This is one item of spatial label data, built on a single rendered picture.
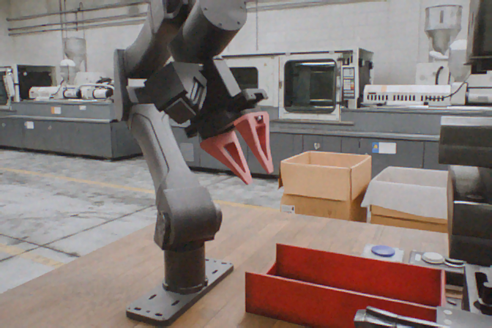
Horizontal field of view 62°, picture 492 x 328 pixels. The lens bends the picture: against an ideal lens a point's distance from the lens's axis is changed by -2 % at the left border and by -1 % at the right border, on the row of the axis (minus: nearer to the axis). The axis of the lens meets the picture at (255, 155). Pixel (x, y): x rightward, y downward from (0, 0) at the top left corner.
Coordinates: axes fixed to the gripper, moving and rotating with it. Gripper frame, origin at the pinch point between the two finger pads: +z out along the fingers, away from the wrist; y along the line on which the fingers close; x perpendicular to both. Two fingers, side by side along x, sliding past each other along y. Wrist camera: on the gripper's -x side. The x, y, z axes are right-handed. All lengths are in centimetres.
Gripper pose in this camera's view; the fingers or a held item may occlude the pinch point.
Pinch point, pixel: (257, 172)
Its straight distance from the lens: 52.1
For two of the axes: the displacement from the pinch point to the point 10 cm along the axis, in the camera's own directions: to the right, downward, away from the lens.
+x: 3.9, -1.5, 9.1
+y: 7.9, -4.4, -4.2
